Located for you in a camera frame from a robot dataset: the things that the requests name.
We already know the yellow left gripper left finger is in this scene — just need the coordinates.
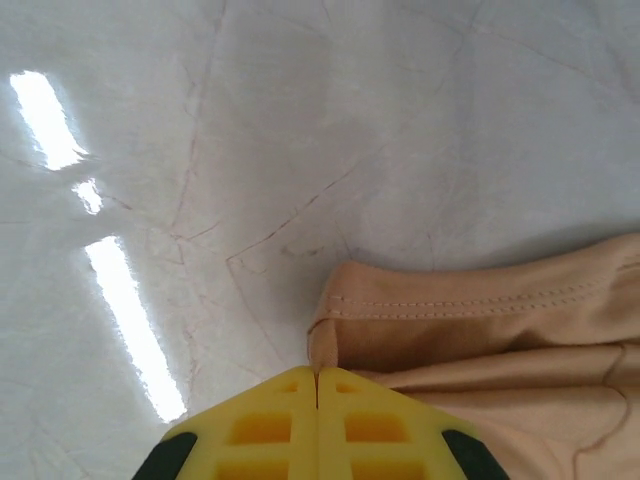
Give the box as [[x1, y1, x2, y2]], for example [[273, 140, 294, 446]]
[[133, 364, 319, 480]]

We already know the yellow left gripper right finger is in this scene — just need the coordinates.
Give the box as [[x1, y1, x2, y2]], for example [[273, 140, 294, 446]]
[[317, 367, 507, 480]]

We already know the tan t-shirt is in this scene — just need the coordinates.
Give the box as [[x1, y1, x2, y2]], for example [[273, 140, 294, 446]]
[[304, 234, 640, 480]]

